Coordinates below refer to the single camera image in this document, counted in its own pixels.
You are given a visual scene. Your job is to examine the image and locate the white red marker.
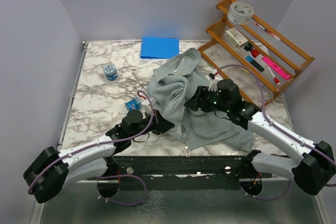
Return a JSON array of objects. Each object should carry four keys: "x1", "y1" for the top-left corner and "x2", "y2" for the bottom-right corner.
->
[{"x1": 267, "y1": 66, "x2": 281, "y2": 86}]

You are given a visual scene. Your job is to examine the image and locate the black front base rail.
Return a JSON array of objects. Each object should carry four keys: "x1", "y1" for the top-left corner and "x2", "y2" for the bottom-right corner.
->
[{"x1": 102, "y1": 156, "x2": 271, "y2": 190}]

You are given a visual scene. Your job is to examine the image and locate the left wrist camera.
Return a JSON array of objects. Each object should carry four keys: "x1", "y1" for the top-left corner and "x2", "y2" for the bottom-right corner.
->
[{"x1": 141, "y1": 98, "x2": 156, "y2": 114}]

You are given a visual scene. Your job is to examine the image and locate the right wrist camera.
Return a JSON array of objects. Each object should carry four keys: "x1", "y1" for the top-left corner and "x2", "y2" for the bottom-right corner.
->
[{"x1": 206, "y1": 70, "x2": 223, "y2": 91}]

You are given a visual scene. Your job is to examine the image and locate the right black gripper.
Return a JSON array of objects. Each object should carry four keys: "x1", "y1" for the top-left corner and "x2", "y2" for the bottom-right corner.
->
[{"x1": 184, "y1": 85, "x2": 230, "y2": 113}]

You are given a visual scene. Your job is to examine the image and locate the red white pen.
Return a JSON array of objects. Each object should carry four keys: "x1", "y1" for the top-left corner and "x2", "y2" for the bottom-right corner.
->
[{"x1": 254, "y1": 22, "x2": 281, "y2": 41}]

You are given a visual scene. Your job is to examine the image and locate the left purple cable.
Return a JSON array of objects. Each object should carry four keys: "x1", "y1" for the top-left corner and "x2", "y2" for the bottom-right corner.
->
[{"x1": 27, "y1": 90, "x2": 158, "y2": 195}]

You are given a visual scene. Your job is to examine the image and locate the small white green box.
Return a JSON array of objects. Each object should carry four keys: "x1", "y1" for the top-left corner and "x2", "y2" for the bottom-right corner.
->
[{"x1": 225, "y1": 27, "x2": 248, "y2": 49}]

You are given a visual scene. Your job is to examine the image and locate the blue binder folder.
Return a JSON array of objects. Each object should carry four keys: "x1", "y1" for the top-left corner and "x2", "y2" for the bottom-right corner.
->
[{"x1": 140, "y1": 36, "x2": 179, "y2": 59}]

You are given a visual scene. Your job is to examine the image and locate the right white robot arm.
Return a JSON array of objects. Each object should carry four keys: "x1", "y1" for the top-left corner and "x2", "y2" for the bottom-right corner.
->
[{"x1": 184, "y1": 79, "x2": 335, "y2": 195}]

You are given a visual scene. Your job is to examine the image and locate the wooden tiered rack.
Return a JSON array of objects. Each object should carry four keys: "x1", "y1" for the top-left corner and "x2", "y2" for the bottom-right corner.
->
[{"x1": 199, "y1": 0, "x2": 314, "y2": 105}]

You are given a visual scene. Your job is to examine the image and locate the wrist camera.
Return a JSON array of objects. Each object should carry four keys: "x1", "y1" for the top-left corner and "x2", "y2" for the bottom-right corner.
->
[
  {"x1": 141, "y1": 98, "x2": 156, "y2": 114},
  {"x1": 206, "y1": 70, "x2": 223, "y2": 91}
]

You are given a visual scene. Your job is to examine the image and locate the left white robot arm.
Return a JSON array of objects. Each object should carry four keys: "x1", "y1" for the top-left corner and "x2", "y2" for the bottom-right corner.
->
[{"x1": 23, "y1": 110, "x2": 175, "y2": 203}]

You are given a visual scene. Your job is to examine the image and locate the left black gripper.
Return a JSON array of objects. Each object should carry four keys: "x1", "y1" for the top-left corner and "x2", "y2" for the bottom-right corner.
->
[{"x1": 130, "y1": 109, "x2": 175, "y2": 140}]

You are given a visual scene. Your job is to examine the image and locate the blue black marker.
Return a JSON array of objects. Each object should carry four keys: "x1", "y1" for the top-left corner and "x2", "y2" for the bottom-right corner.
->
[{"x1": 246, "y1": 56, "x2": 265, "y2": 72}]

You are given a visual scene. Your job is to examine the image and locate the clear tape roll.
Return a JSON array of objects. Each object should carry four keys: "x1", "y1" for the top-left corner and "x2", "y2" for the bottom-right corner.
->
[{"x1": 227, "y1": 2, "x2": 255, "y2": 25}]

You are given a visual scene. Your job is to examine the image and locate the blue upright jar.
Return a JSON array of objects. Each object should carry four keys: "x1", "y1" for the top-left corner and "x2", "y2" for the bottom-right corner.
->
[{"x1": 103, "y1": 64, "x2": 118, "y2": 81}]

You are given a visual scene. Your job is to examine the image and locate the grey zip jacket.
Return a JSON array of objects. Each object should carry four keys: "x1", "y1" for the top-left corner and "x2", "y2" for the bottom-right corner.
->
[{"x1": 147, "y1": 48, "x2": 255, "y2": 152}]

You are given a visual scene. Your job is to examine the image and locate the blue lying jar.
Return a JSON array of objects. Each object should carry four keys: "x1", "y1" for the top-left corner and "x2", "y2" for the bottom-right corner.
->
[{"x1": 124, "y1": 97, "x2": 142, "y2": 111}]

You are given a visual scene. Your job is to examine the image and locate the pink highlighter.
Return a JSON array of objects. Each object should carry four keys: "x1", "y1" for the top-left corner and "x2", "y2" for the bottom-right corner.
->
[{"x1": 262, "y1": 56, "x2": 291, "y2": 81}]

